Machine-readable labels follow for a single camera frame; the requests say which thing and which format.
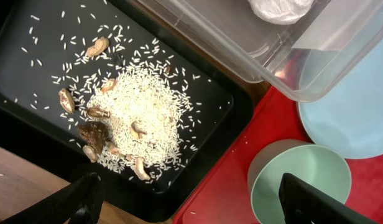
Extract clear plastic waste bin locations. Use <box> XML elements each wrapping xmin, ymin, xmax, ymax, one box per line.
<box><xmin>139</xmin><ymin>0</ymin><xmax>383</xmax><ymax>102</ymax></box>

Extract rice and food scraps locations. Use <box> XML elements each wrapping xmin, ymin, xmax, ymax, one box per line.
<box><xmin>0</xmin><ymin>1</ymin><xmax>233</xmax><ymax>189</ymax></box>

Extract mint green bowl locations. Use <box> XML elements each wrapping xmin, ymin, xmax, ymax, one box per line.
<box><xmin>247</xmin><ymin>139</ymin><xmax>352</xmax><ymax>223</ymax></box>

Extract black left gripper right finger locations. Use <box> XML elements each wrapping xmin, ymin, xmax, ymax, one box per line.
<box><xmin>279</xmin><ymin>173</ymin><xmax>376</xmax><ymax>224</ymax></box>

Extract white napkin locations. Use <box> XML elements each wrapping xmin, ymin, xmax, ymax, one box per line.
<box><xmin>248</xmin><ymin>0</ymin><xmax>314</xmax><ymax>25</ymax></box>

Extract red serving tray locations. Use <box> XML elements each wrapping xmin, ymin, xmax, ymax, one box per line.
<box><xmin>173</xmin><ymin>87</ymin><xmax>383</xmax><ymax>224</ymax></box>

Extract light blue plate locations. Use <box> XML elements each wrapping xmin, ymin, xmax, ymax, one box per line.
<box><xmin>298</xmin><ymin>39</ymin><xmax>383</xmax><ymax>159</ymax></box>

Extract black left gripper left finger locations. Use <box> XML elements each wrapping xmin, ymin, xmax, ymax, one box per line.
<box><xmin>1</xmin><ymin>172</ymin><xmax>105</xmax><ymax>224</ymax></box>

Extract black food waste tray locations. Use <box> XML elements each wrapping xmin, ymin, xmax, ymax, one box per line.
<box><xmin>0</xmin><ymin>1</ymin><xmax>254</xmax><ymax>222</ymax></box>

